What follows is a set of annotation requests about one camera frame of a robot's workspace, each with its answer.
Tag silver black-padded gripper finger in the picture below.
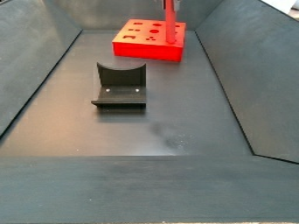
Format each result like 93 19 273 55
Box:
161 0 165 10
172 0 181 11

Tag red hexagonal prism peg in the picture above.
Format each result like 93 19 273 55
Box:
164 0 175 44

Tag red foam shape board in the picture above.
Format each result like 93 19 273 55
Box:
112 19 185 62

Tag black curved peg stand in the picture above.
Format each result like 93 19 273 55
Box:
91 64 145 107

